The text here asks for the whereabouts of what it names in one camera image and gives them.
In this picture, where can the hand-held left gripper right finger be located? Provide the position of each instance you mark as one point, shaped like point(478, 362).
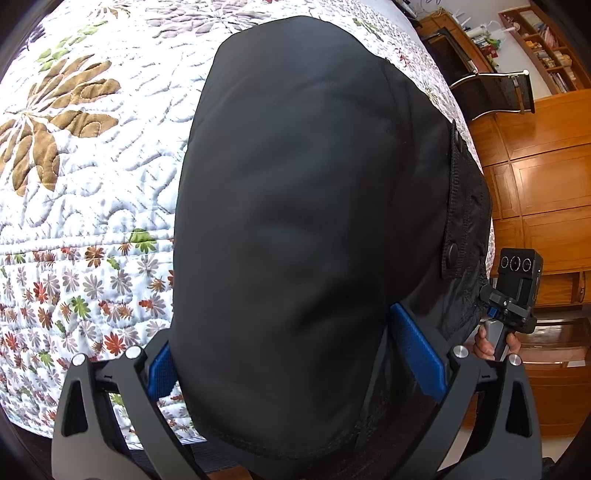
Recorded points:
point(418, 346)

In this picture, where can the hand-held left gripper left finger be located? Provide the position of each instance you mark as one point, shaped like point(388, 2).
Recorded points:
point(161, 374)

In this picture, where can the black pants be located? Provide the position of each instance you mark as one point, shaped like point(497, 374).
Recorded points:
point(300, 230)

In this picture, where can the person's right hand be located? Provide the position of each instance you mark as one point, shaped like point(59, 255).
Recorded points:
point(481, 346)

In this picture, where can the wooden wardrobe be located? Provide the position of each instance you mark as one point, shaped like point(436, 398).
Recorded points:
point(545, 184)

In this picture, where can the floral quilted bedspread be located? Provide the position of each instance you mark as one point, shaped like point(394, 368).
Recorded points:
point(92, 184)

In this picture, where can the wooden desk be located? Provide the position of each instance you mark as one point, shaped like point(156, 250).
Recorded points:
point(436, 23)

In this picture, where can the black metal frame chair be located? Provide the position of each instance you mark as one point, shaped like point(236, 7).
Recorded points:
point(498, 92)

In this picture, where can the wooden wall shelf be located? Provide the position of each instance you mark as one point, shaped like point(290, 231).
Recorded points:
point(549, 50)

